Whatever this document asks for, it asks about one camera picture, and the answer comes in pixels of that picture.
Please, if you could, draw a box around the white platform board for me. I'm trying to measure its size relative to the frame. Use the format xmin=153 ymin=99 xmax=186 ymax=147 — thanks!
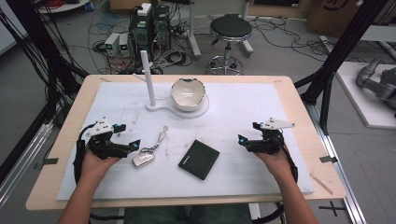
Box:
xmin=335 ymin=61 xmax=396 ymax=130

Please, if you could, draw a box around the person's left hand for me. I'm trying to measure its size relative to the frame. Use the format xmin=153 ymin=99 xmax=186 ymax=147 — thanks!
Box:
xmin=80 ymin=148 xmax=123 ymax=185

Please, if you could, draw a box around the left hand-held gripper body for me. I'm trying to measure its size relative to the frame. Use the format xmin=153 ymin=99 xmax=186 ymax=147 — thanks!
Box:
xmin=81 ymin=117 xmax=132 ymax=161

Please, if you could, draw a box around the white table mat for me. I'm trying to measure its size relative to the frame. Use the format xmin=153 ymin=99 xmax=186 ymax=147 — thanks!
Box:
xmin=55 ymin=81 xmax=315 ymax=202

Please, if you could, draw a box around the silver car key with keychain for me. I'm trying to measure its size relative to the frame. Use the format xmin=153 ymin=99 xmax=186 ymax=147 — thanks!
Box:
xmin=133 ymin=125 xmax=169 ymax=169

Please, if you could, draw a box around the tangle of floor cables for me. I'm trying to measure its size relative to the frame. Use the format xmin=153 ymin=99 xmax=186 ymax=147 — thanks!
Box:
xmin=88 ymin=4 xmax=195 ymax=75

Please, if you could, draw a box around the black frame post with cables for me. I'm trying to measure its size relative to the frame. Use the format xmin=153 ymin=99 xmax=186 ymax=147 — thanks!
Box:
xmin=0 ymin=0 xmax=90 ymax=185

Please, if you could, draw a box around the white power supply box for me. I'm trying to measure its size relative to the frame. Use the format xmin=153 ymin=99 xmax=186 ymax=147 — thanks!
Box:
xmin=119 ymin=33 xmax=131 ymax=57
xmin=104 ymin=32 xmax=121 ymax=58

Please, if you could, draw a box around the light wooden table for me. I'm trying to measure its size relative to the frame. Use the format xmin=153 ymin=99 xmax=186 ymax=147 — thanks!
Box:
xmin=25 ymin=74 xmax=347 ymax=212

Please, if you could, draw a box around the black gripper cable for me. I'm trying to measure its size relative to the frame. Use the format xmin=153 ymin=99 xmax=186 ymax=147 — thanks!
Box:
xmin=252 ymin=136 xmax=300 ymax=224
xmin=72 ymin=122 xmax=98 ymax=185

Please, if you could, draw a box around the cardboard box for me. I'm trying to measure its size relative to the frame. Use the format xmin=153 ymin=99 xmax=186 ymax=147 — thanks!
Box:
xmin=305 ymin=0 xmax=366 ymax=39

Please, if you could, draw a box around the white box on tower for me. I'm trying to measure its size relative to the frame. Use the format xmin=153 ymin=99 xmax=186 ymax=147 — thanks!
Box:
xmin=136 ymin=2 xmax=153 ymax=17

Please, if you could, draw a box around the person's right hand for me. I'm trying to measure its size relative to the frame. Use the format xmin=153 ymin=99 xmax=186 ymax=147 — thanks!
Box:
xmin=253 ymin=148 xmax=293 ymax=184

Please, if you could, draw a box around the black round stool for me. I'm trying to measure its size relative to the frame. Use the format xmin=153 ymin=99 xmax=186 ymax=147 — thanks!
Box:
xmin=207 ymin=13 xmax=254 ymax=76

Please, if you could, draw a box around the aluminium rail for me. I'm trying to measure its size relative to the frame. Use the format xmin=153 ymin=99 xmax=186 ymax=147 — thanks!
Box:
xmin=305 ymin=102 xmax=369 ymax=224
xmin=0 ymin=122 xmax=54 ymax=207

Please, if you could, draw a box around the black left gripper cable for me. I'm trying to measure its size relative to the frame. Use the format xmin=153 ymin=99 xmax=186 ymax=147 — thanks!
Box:
xmin=72 ymin=122 xmax=98 ymax=185

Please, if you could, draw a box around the black tape strip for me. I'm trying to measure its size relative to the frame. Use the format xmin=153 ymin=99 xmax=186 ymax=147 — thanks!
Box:
xmin=318 ymin=155 xmax=339 ymax=164
xmin=33 ymin=157 xmax=60 ymax=171

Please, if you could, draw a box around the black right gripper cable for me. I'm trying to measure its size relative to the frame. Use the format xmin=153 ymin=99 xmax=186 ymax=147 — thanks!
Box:
xmin=252 ymin=136 xmax=300 ymax=224

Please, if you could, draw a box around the white metal stand leg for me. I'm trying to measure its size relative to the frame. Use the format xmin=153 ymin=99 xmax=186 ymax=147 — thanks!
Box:
xmin=186 ymin=0 xmax=203 ymax=61
xmin=238 ymin=0 xmax=255 ymax=58

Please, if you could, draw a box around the black computer tower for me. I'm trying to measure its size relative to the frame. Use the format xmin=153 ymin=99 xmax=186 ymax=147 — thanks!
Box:
xmin=128 ymin=12 xmax=154 ymax=62
xmin=151 ymin=5 xmax=172 ymax=51

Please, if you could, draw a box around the white stand with post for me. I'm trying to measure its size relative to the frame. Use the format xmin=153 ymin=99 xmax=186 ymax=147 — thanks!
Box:
xmin=133 ymin=49 xmax=210 ymax=119

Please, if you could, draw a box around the white eggshell-shaped bowl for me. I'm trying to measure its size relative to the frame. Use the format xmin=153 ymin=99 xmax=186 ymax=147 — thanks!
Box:
xmin=170 ymin=77 xmax=207 ymax=113

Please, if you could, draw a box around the black tape cross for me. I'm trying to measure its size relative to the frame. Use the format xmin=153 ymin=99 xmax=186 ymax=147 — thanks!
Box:
xmin=318 ymin=201 xmax=347 ymax=217

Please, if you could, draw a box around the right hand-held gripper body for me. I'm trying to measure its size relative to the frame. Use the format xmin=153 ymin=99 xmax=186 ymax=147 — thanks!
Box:
xmin=246 ymin=117 xmax=296 ymax=156

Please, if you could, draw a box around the black wallet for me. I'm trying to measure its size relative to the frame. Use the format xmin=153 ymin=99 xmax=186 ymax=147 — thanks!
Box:
xmin=177 ymin=139 xmax=220 ymax=181

